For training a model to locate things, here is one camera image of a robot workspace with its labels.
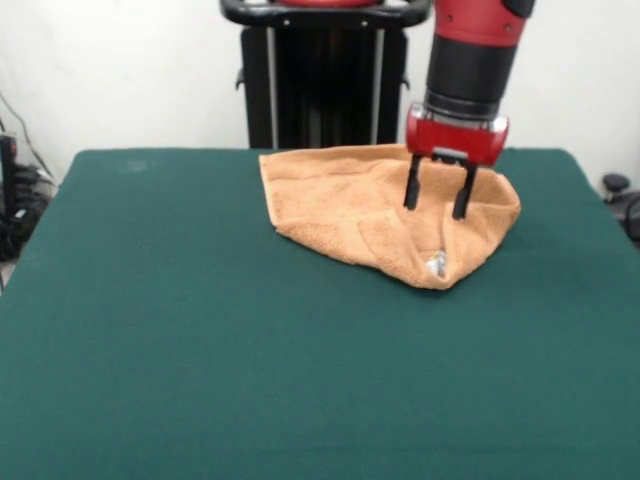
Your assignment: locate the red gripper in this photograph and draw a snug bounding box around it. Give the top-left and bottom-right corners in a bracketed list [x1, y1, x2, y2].
[402, 103, 511, 221]

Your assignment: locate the orange terry towel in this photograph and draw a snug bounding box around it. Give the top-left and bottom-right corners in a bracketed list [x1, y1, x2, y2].
[258, 143, 522, 291]

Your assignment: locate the dark green table cloth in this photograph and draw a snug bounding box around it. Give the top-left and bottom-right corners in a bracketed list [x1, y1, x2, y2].
[0, 147, 640, 480]

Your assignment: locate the black box with red light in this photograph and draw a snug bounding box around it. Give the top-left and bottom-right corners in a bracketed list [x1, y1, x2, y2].
[0, 133, 19, 226]

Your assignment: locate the black robot pedestal with handle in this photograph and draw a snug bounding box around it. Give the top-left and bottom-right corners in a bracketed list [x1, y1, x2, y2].
[218, 0, 432, 150]

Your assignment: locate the black cable bundle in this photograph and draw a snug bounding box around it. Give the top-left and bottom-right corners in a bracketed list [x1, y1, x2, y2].
[0, 202, 41, 262]

